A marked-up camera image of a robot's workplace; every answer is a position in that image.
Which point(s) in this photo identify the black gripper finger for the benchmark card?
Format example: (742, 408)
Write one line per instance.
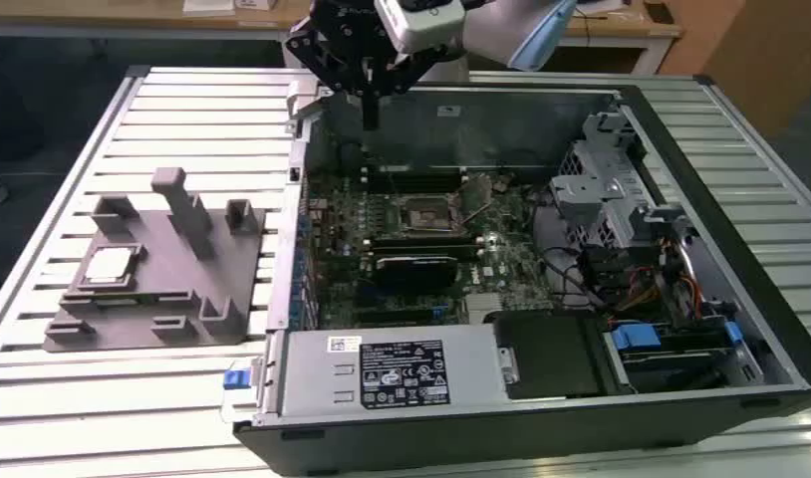
(416, 67)
(313, 50)

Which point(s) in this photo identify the CPU with silver top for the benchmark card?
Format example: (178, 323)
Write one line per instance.
(110, 264)

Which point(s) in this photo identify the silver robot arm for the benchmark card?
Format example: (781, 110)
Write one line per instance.
(488, 40)

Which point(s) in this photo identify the white box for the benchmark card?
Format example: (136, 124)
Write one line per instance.
(208, 6)
(256, 4)

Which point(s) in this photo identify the black RAM slot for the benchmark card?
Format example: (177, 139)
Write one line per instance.
(412, 185)
(412, 173)

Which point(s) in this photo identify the wooden desk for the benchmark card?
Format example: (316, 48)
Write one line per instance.
(146, 21)

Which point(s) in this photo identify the metal drive cage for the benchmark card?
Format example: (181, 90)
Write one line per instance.
(599, 189)

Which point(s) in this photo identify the green motherboard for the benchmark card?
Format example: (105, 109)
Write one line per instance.
(512, 239)

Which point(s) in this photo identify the black graphics card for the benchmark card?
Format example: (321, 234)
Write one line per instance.
(419, 271)

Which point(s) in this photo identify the grey parts rack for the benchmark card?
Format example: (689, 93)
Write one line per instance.
(173, 259)

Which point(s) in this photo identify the small silver heatsink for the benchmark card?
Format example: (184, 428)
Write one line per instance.
(486, 306)

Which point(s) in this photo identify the black expansion slot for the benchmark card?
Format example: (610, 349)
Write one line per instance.
(392, 314)

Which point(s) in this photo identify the wooden cabinet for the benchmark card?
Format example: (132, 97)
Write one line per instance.
(765, 50)

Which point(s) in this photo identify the green RAM stick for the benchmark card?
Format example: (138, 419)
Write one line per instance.
(123, 299)

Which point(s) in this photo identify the grey power supply unit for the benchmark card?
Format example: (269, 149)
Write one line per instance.
(313, 368)

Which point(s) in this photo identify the blue disk carrier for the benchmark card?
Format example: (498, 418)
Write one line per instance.
(635, 338)

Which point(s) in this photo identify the blue case latch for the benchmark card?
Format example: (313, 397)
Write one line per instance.
(238, 379)

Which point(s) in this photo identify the blue plastic clip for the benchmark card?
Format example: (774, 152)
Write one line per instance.
(733, 333)

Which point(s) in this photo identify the black open PC case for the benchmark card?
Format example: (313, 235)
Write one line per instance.
(445, 438)

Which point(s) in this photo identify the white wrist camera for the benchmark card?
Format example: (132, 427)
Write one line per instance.
(425, 25)

